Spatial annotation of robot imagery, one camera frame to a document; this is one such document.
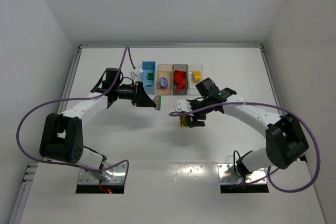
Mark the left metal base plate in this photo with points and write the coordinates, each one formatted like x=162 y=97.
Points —
x=114 y=176

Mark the metal base plate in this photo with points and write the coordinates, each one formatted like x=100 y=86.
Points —
x=227 y=177
x=114 y=176

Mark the green lego brick number three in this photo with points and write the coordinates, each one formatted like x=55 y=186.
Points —
x=150 y=76

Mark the purple green lego piece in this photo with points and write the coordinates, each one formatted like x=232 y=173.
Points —
x=157 y=100

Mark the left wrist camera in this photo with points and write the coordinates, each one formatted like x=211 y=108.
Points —
x=137 y=72

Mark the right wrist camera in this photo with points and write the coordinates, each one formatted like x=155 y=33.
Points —
x=182 y=106

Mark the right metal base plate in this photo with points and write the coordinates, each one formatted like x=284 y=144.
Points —
x=227 y=177

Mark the clear container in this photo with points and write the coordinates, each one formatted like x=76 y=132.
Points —
x=192 y=90

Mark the blue container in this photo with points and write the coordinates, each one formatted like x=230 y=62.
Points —
x=148 y=66

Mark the yellow oval lego brick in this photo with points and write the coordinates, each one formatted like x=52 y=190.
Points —
x=196 y=76

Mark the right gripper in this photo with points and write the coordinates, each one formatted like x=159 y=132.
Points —
x=196 y=114

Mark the purple lego brick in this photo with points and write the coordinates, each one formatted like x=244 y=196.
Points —
x=164 y=83

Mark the red arched lego brick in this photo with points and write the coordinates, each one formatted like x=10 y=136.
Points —
x=179 y=75

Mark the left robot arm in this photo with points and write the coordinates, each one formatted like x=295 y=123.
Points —
x=62 y=138

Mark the striped lego block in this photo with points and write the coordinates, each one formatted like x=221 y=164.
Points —
x=184 y=121

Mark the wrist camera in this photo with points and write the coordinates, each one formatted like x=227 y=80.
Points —
x=137 y=72
x=182 y=106

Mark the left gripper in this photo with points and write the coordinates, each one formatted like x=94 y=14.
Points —
x=138 y=93

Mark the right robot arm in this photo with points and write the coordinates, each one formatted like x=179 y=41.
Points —
x=285 y=140

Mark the tan translucent container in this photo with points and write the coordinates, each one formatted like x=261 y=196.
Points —
x=164 y=70

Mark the grey translucent container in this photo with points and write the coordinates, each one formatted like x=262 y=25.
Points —
x=181 y=67

